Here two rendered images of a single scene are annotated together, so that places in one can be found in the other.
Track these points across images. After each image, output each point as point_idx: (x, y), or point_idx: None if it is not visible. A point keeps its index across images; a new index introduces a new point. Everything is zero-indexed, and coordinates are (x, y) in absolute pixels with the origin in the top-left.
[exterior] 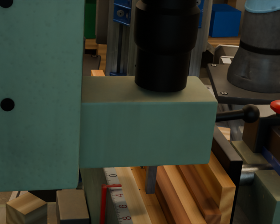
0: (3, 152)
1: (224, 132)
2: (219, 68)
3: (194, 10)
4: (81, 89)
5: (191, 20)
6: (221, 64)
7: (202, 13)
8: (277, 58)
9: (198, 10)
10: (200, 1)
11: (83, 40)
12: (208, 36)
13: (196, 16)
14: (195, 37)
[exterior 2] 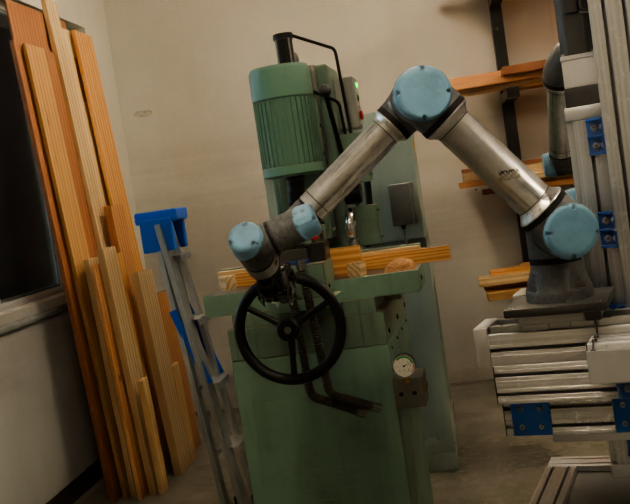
0: None
1: (355, 262)
2: (596, 289)
3: (288, 192)
4: (283, 212)
5: (287, 195)
6: (610, 288)
7: (615, 232)
8: (530, 268)
9: (290, 192)
10: (612, 219)
11: (281, 198)
12: None
13: (288, 194)
14: (290, 201)
